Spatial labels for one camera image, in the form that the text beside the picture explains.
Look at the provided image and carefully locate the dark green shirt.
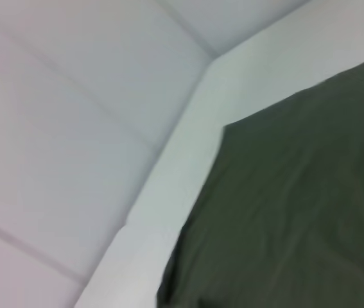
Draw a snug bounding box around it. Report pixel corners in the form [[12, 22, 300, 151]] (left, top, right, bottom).
[[155, 53, 364, 308]]

